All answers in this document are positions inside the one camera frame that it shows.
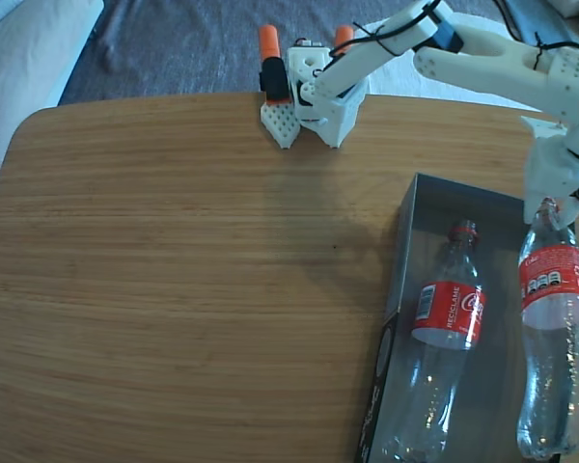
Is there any white rug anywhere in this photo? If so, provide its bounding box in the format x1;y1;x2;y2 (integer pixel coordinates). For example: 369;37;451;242
354;12;546;113

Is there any black cable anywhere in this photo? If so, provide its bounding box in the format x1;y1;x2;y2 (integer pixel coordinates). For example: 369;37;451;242
351;0;579;59

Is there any grey cardboard box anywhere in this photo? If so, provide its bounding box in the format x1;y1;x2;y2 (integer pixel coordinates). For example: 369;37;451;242
354;171;579;463

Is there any clear bottle Coca-Cola script label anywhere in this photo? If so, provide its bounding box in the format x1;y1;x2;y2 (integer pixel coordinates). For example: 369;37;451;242
380;219;487;462

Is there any blue cloth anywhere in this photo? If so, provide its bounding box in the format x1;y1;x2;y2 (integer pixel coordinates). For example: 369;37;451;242
504;0;579;49

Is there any flat white camera mount plate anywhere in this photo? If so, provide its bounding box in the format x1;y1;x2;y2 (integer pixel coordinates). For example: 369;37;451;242
520;115;568;141

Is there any white sofa cushion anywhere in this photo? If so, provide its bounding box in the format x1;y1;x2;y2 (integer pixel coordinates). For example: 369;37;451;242
0;0;105;242

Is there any clear bottle red printed label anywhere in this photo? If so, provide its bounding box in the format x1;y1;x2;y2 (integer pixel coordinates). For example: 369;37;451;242
515;196;579;460

